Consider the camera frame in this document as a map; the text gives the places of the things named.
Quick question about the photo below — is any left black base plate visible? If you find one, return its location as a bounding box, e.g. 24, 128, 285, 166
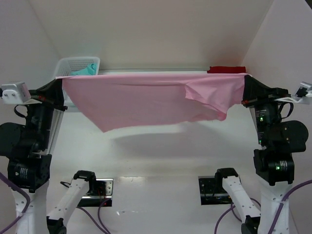
78, 178, 114, 208

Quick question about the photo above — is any pink polo shirt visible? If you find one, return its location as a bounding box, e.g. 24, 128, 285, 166
61, 73, 245, 132

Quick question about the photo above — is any red folded t shirt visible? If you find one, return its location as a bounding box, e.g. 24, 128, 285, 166
207, 66, 246, 74

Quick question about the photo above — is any white plastic basket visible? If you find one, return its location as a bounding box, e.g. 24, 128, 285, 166
53, 57, 100, 79

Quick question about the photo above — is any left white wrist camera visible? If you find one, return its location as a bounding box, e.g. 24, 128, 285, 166
0, 82, 41, 105

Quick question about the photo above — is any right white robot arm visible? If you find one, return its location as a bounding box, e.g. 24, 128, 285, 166
215, 75, 312, 234

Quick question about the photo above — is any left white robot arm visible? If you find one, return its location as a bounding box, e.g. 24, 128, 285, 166
0, 79, 96, 234

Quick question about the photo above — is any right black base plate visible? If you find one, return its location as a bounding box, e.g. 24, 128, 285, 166
198, 176, 232, 205

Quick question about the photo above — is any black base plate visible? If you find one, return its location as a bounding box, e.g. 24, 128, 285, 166
78, 178, 114, 208
198, 176, 232, 205

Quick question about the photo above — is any teal t shirt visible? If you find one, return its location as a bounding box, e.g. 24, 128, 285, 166
71, 63, 97, 76

